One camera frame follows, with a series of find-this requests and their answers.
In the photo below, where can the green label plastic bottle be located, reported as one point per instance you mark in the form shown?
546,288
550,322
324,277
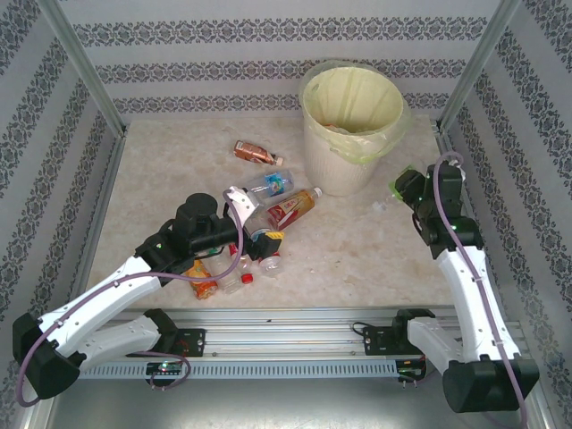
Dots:
394,190

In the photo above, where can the teal red label bottle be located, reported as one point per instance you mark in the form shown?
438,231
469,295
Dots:
270,265

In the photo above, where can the red label bottle red cap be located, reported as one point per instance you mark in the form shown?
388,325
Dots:
247,278

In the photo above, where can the red gold tea bottle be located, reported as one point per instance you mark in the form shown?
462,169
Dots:
290,207

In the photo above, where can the clear bottle blue print label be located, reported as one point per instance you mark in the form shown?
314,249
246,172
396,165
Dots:
275,183

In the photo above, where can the orange juice bottle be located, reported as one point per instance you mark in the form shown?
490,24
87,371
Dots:
203,287

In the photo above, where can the brown label plastic bottle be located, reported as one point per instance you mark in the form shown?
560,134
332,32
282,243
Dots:
252,152

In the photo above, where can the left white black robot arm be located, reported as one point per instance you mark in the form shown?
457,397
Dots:
103,299

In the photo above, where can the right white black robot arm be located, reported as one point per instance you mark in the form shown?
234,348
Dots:
469,304

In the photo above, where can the white ribbed plastic bin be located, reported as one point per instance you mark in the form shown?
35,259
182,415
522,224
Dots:
330,170

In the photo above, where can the yellow-green plastic bin liner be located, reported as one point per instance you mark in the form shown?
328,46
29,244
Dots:
353,98

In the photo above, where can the small controller board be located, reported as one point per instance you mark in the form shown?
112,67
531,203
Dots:
165,367
409,371

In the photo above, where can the grey metal panel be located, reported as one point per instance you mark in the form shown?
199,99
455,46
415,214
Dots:
286,404

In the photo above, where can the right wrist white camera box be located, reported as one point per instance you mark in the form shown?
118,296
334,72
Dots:
456,169

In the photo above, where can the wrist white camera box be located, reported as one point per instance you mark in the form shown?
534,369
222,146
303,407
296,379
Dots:
456,169
243,203

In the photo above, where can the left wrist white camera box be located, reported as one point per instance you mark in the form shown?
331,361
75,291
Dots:
243,203

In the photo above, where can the aluminium rail beam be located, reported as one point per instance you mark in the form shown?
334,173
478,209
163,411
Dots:
286,335

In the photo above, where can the aluminium side rail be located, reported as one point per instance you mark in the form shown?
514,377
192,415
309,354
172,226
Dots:
500,308
103,201

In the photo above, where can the aluminium frame post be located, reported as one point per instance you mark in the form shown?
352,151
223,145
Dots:
473,71
87,71

